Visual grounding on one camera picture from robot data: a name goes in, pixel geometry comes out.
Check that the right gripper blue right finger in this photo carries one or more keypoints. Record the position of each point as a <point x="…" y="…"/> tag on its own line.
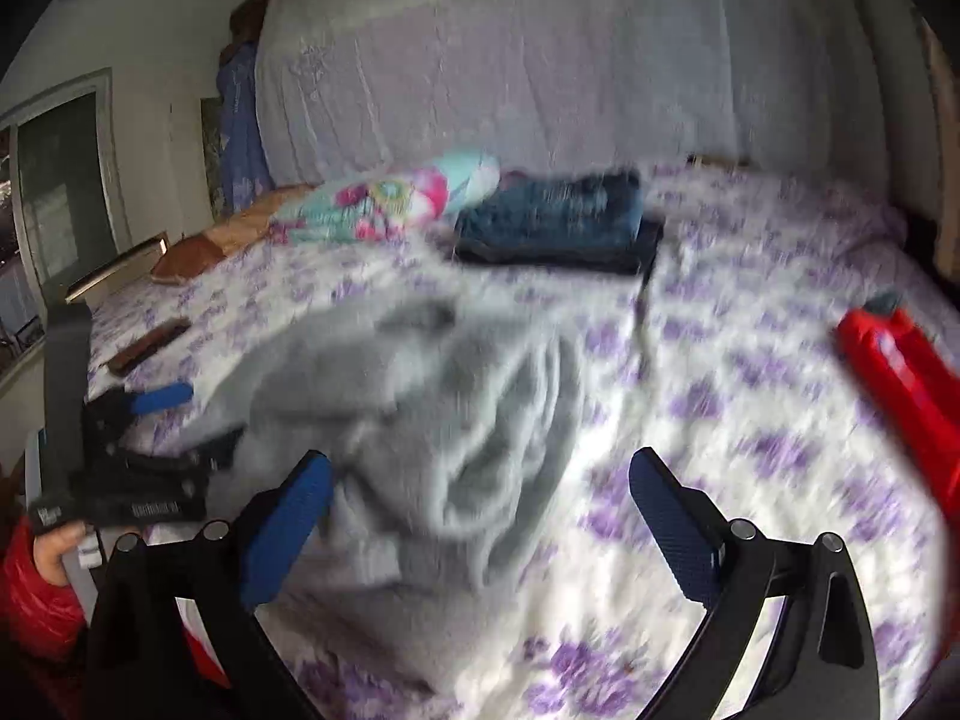
<point x="683" y="524"/>

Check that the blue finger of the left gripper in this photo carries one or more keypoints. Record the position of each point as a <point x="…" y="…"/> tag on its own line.
<point x="217" y="454"/>
<point x="171" y="396"/>

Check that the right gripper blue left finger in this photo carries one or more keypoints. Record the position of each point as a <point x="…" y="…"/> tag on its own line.
<point x="281" y="522"/>

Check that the grey fleece pants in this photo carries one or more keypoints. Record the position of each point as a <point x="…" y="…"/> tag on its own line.
<point x="449" y="424"/>

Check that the person's left hand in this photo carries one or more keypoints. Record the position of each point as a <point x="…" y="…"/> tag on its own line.
<point x="49" y="550"/>

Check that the brown wallet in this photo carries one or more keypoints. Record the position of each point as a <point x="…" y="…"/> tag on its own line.
<point x="130" y="357"/>

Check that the brown orange pillow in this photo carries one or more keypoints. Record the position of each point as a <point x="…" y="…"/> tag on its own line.
<point x="191" y="257"/>

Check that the purple floral bed sheet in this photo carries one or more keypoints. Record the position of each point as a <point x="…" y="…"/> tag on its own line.
<point x="722" y="360"/>

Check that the red puffy left sleeve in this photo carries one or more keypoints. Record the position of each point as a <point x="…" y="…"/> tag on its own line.
<point x="41" y="626"/>

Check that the blue patterned fabric bundle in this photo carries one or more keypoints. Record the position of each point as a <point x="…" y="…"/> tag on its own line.
<point x="243" y="167"/>

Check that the red jacket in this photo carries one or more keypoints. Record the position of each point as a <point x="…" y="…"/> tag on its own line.
<point x="914" y="388"/>

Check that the folded dark navy jeans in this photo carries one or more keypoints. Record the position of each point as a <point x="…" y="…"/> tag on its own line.
<point x="630" y="260"/>

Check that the folded blue denim jeans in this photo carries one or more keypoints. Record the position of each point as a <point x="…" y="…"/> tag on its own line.
<point x="588" y="212"/>

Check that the floral teal pink quilt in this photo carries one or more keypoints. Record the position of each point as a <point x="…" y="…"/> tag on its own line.
<point x="388" y="205"/>

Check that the white lace curtain cover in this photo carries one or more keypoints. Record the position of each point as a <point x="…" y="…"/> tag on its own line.
<point x="347" y="86"/>

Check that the wooden bed frame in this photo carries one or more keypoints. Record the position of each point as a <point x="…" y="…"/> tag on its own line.
<point x="126" y="269"/>

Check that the window with grey frame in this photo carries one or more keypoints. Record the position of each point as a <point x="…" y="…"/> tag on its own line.
<point x="68" y="211"/>

